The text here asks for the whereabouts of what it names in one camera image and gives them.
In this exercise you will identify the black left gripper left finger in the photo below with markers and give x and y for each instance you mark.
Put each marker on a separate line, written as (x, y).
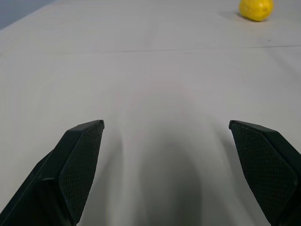
(70, 169)

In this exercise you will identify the yellow lemon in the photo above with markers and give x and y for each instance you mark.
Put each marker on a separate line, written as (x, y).
(255, 8)

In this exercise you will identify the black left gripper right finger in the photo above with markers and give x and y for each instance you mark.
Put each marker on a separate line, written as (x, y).
(265, 164)

